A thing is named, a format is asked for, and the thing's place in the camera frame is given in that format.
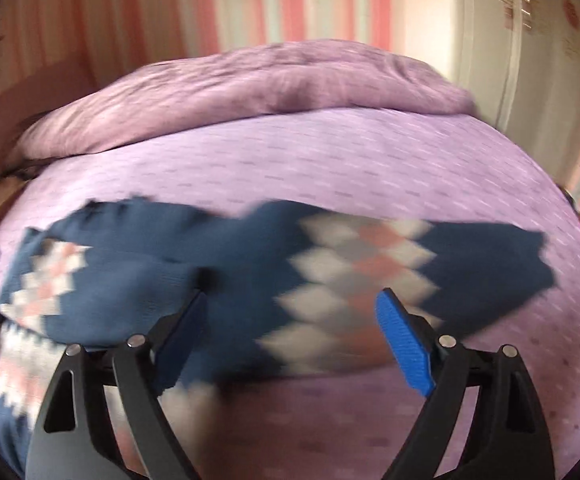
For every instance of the blue argyle knit sweater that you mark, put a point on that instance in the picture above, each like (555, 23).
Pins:
(230, 260)

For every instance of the pink headboard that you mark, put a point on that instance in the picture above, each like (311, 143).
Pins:
(25, 100)

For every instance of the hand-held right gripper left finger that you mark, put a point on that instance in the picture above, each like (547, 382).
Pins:
(182, 332)

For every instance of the purple dotted duvet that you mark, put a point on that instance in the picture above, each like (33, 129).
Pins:
(250, 90)

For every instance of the purple dotted bed sheet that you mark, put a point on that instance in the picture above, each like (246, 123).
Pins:
(350, 160)

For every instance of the white wardrobe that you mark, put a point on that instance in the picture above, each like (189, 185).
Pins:
(530, 50)

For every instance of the dark patterned cloth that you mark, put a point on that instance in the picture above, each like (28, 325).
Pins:
(22, 167)

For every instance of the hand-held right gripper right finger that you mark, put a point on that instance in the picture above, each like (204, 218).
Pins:
(406, 345)

